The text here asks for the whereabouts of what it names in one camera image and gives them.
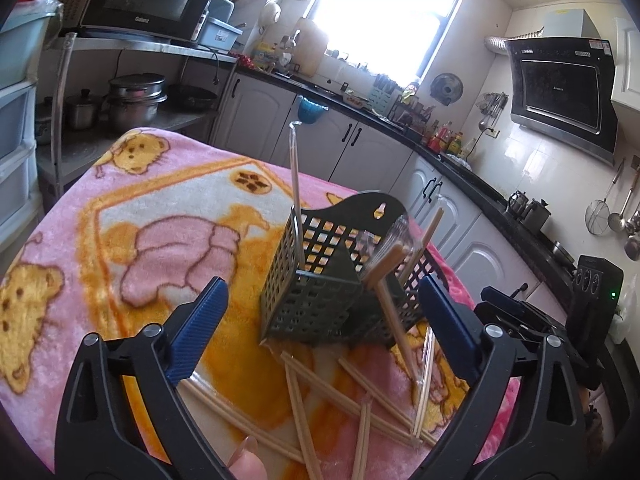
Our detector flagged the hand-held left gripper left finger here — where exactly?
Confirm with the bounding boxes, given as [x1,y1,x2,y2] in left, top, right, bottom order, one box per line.
[55,275,235,480]

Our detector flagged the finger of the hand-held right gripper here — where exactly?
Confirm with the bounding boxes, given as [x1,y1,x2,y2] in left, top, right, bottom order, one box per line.
[474,285,572,347]

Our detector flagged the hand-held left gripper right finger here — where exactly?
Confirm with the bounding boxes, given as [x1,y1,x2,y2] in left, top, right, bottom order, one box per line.
[416,275,587,480]

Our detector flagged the green plastic utensil basket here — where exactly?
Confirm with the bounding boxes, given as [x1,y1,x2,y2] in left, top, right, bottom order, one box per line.
[259,191,451,350]

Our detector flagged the pile of plastic-wrapped chopsticks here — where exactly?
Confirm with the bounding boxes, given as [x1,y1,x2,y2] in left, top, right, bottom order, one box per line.
[177,120,447,480]

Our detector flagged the person's left hand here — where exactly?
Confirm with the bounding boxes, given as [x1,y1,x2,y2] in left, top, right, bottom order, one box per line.
[229,435,269,480]

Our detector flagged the steel bowl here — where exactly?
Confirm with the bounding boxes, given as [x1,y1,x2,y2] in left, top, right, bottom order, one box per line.
[551,240,577,265]

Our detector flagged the steel slotted ladle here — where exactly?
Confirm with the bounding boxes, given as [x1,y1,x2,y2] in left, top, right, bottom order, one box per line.
[607,170,640,233]

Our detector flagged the steel kettle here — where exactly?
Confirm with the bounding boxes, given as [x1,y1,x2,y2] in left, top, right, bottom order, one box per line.
[522,198,552,233]

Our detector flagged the glass french press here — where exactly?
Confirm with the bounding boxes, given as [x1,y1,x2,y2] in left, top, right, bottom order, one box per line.
[507,190,532,218]

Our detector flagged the black kitchen countertop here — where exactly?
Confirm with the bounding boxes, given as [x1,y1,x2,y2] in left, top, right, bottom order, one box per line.
[235,62,581,286]

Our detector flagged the pink printed blanket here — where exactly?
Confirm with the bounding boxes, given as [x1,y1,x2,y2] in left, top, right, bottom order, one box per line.
[0,127,518,480]

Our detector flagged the row of sauce bottles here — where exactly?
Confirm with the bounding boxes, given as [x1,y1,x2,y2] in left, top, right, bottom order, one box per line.
[425,120,478,158]

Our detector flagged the white kitchen cabinets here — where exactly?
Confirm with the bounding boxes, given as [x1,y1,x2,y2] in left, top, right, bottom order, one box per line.
[207,72,576,311]

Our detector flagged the hanging kitchen tools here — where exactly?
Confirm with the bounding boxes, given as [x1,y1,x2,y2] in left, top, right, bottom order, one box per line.
[475,91,509,132]

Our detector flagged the black range hood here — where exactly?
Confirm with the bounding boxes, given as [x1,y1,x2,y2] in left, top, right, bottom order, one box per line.
[505,8,619,167]

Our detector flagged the black wok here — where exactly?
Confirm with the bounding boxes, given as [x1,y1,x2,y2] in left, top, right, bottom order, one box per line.
[166,84,219,112]

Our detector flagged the stacked steel pots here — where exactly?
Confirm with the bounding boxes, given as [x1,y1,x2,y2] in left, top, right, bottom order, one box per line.
[106,74,169,132]

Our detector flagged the white upper cabinet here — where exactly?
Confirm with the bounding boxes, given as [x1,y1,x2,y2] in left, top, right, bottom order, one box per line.
[611,17,640,122]

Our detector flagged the teal knife block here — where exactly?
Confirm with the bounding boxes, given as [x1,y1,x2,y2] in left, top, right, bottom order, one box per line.
[370,74,399,111]

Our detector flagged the small lidded steel pot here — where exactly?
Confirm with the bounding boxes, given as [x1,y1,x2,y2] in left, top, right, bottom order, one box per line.
[64,88,104,132]

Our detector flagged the blue hanging bin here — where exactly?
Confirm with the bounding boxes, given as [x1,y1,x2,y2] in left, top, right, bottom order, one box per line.
[296,95,331,125]

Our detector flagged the blue plastic drawer tower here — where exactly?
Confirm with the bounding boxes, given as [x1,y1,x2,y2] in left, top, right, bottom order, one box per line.
[0,0,63,253]

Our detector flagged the yellow food package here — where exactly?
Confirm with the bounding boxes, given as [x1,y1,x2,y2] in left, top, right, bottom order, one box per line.
[252,42,281,68]

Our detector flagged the steel shelf table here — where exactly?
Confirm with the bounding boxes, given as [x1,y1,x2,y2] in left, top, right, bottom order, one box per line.
[37,32,240,201]

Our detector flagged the grey-blue lidded crate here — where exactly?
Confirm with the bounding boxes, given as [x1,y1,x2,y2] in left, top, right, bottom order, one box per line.
[197,15,244,51]

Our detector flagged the large plastic jug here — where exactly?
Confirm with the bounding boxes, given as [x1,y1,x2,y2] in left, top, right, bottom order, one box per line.
[294,17,329,77]

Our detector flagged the pale blue plastic box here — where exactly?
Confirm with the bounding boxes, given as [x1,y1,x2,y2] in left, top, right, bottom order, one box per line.
[207,0,235,23]

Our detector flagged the kitchen window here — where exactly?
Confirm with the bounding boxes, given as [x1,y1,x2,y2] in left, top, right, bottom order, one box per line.
[300,0,472,86]

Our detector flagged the wire skimmer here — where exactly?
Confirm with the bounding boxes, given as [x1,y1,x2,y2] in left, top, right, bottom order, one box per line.
[585,160,627,236]

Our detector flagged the black wire dish rack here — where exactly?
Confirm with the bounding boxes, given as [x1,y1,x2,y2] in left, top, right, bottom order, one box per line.
[389,94,437,136]

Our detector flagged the small black wall fan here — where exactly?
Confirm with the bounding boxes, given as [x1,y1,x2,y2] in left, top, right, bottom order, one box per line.
[431,73,465,107]

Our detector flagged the silver exhaust duct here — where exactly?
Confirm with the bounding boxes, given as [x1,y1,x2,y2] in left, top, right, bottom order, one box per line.
[484,29,546,54]

